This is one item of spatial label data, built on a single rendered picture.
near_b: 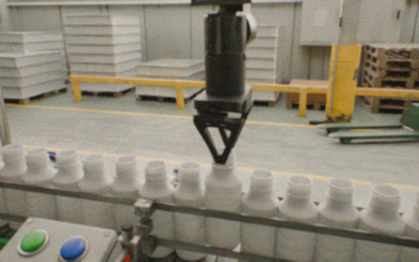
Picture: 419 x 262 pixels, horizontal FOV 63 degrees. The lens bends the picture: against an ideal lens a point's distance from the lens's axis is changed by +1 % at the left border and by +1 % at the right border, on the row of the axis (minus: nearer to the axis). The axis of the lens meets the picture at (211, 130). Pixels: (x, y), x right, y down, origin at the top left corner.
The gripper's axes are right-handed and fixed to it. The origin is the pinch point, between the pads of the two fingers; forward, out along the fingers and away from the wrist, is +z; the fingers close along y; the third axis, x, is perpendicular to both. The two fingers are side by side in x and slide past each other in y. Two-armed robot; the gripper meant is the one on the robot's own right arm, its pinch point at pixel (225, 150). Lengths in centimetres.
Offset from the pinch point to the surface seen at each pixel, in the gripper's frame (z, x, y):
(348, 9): -15, -59, 461
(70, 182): 8.1, 27.7, -1.4
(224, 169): 2.3, -0.3, -1.8
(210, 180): 4.3, 1.9, -1.9
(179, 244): 15.9, 6.9, -3.5
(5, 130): 21, 94, 48
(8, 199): 12.9, 41.2, -2.3
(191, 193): 7.5, 5.3, -1.1
